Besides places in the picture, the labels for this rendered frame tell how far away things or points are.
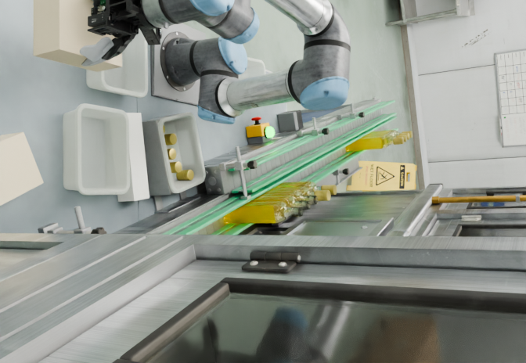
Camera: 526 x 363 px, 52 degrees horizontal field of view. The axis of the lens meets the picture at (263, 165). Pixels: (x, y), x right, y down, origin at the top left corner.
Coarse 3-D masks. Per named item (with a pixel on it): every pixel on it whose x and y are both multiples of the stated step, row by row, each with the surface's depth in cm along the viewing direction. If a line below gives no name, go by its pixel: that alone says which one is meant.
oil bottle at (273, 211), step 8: (240, 208) 165; (248, 208) 164; (256, 208) 162; (264, 208) 161; (272, 208) 160; (280, 208) 159; (224, 216) 169; (232, 216) 167; (240, 216) 166; (248, 216) 164; (256, 216) 163; (264, 216) 162; (272, 216) 160; (280, 216) 159
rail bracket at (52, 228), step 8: (80, 208) 110; (80, 216) 110; (56, 224) 117; (80, 224) 110; (40, 232) 115; (48, 232) 114; (56, 232) 114; (64, 232) 113; (72, 232) 112; (80, 232) 110; (88, 232) 109; (96, 232) 108; (104, 232) 109
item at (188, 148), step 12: (168, 120) 155; (180, 120) 167; (192, 120) 166; (168, 132) 165; (180, 132) 168; (192, 132) 166; (180, 144) 169; (192, 144) 167; (180, 156) 170; (192, 156) 168; (168, 168) 154; (192, 168) 169; (204, 168) 169; (168, 180) 154; (192, 180) 167
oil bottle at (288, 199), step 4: (260, 196) 172; (264, 196) 172; (268, 196) 170; (272, 196) 170; (276, 196) 169; (280, 196) 168; (284, 196) 167; (288, 196) 167; (292, 196) 167; (252, 200) 170; (256, 200) 169; (260, 200) 168; (264, 200) 167; (268, 200) 167; (272, 200) 166; (276, 200) 165; (280, 200) 164; (284, 200) 164; (288, 200) 164; (292, 200) 165; (288, 204) 164; (292, 204) 164
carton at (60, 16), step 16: (48, 0) 102; (64, 0) 101; (80, 0) 104; (48, 16) 102; (64, 16) 101; (80, 16) 104; (48, 32) 101; (64, 32) 101; (80, 32) 104; (48, 48) 101; (64, 48) 101; (80, 48) 104; (80, 64) 111; (96, 64) 111; (112, 64) 111
